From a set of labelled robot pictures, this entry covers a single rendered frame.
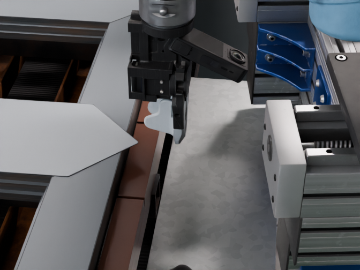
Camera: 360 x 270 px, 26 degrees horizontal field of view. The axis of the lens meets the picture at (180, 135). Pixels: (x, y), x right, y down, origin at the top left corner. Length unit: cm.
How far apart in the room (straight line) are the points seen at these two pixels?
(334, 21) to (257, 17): 79
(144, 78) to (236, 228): 35
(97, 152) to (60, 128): 9
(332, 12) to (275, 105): 44
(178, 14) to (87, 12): 54
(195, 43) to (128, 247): 29
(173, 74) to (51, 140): 25
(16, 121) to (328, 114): 50
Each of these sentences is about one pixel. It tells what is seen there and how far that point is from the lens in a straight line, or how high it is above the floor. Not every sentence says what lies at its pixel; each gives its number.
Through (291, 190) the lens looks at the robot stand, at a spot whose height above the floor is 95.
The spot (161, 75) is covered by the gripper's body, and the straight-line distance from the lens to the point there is 106.
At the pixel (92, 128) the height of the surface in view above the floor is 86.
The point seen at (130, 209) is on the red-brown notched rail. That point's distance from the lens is 112.
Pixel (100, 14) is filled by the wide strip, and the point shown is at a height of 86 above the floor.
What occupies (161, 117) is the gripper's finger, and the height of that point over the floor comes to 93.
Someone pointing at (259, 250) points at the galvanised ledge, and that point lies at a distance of 127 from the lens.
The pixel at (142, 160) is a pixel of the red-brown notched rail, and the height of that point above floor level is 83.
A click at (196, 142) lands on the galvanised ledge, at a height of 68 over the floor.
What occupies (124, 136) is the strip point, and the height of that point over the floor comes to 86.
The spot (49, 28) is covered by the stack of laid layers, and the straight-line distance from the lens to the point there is 152.
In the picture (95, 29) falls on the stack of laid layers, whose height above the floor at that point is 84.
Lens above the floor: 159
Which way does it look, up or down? 38 degrees down
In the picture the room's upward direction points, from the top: straight up
